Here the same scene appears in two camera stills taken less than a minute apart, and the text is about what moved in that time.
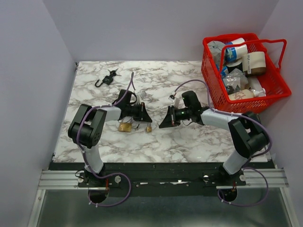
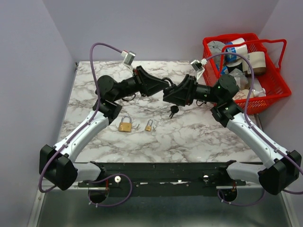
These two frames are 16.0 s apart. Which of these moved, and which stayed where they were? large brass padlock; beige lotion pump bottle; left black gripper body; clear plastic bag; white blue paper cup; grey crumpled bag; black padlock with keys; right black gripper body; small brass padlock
Moved: left black gripper body; black padlock with keys; right black gripper body
Stayed: large brass padlock; grey crumpled bag; beige lotion pump bottle; white blue paper cup; clear plastic bag; small brass padlock
